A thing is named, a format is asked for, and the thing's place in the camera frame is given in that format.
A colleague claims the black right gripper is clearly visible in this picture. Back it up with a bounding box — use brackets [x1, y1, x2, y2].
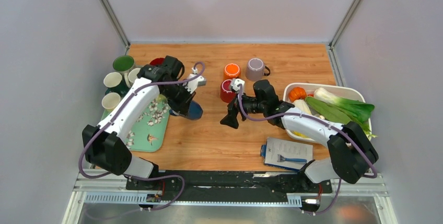
[220, 89, 266, 129]

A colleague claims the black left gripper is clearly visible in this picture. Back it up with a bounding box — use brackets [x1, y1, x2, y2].
[161, 82, 196, 117]

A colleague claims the dark blue octagonal mug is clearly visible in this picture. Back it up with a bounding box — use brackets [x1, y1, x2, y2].
[169, 101, 204, 120]

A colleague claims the red mug black handle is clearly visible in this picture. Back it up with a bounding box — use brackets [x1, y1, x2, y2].
[220, 79, 237, 103]

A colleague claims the black skull mug red inside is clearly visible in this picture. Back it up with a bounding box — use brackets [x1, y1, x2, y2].
[149, 57, 165, 66]

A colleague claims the pink octagonal mug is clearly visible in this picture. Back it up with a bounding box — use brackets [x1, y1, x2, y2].
[127, 68, 141, 87]

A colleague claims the cream floral mug green inside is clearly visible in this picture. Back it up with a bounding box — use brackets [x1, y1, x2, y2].
[112, 55, 136, 74]

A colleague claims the dark green octagonal mug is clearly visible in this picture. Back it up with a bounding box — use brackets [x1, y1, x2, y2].
[103, 72, 129, 98]

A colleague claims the yellow mug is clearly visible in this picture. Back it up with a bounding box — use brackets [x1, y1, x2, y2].
[101, 92, 121, 112]

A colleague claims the light green octagonal mug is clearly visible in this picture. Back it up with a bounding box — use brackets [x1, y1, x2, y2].
[156, 95, 167, 103]

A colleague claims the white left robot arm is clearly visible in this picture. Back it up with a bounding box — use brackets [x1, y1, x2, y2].
[79, 56, 206, 190]

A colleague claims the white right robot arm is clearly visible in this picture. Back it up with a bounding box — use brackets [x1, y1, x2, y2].
[220, 78, 379, 192]

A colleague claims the green floral serving tray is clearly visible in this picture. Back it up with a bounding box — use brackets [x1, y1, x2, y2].
[100, 87, 172, 154]

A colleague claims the blue razor package card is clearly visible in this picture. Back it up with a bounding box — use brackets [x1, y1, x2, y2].
[260, 137, 313, 171]

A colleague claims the small orange pumpkin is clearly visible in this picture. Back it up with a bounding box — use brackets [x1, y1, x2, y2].
[288, 87, 308, 102]

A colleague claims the green bok choy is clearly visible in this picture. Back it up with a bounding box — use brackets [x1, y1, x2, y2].
[305, 88, 376, 138]

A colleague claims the white vegetable basin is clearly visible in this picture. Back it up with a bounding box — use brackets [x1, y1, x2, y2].
[283, 82, 372, 144]

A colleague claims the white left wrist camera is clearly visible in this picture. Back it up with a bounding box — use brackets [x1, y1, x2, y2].
[183, 67, 206, 93]

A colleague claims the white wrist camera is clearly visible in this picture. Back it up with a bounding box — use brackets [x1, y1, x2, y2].
[229, 78, 245, 93]
[183, 67, 206, 93]

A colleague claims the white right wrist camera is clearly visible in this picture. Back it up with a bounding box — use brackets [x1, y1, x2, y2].
[229, 78, 245, 93]

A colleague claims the orange mug black handle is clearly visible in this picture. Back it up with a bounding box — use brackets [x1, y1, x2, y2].
[223, 63, 241, 80]

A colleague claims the mauve mug black handle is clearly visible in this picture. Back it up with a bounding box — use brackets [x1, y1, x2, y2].
[246, 58, 271, 81]

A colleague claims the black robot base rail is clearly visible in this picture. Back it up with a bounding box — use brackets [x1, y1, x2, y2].
[126, 170, 332, 203]

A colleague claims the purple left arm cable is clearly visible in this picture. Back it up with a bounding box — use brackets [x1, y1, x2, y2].
[78, 61, 206, 211]

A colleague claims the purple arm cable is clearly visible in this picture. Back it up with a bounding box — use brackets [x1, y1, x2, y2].
[237, 84, 379, 215]
[78, 61, 206, 211]

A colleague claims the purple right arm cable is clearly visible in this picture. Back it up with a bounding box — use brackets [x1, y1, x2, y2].
[237, 84, 379, 215]

